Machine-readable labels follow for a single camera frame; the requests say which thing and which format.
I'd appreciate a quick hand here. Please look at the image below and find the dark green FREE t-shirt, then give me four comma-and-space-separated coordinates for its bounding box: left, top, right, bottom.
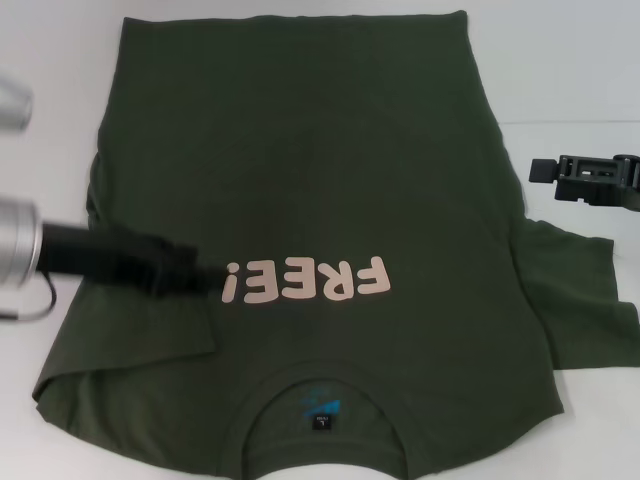
30, 8, 640, 480

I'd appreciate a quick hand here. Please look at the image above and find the dark left arm cable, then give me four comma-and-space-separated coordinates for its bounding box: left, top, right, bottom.
0, 271, 57, 321

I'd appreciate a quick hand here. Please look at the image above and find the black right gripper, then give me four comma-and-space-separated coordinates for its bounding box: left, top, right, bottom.
530, 153, 640, 210

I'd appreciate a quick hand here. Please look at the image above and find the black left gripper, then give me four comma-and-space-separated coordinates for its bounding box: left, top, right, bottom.
37, 221, 227, 300

